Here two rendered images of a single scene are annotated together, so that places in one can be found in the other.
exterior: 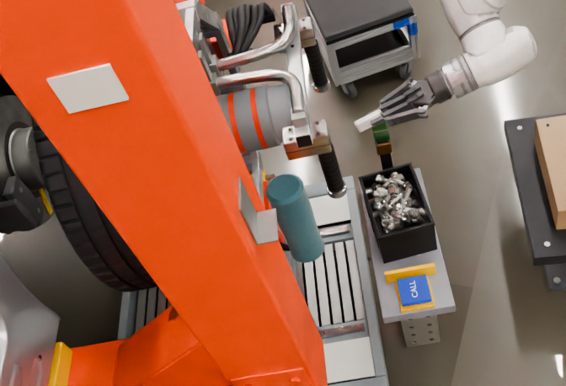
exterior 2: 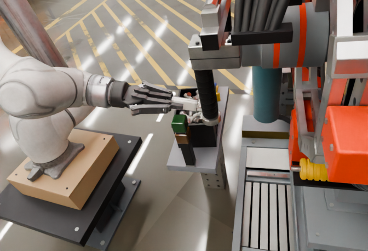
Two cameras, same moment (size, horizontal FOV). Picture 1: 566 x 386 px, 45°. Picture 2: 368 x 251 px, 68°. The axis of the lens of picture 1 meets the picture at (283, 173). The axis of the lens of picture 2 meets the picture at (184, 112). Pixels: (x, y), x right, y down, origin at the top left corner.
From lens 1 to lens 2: 187 cm
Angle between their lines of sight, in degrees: 90
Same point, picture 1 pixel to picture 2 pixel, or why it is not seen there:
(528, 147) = (86, 208)
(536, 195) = (111, 170)
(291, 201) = not seen: hidden behind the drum
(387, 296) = (222, 94)
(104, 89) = not seen: outside the picture
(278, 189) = not seen: hidden behind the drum
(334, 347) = (268, 165)
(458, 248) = (170, 224)
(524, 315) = (160, 172)
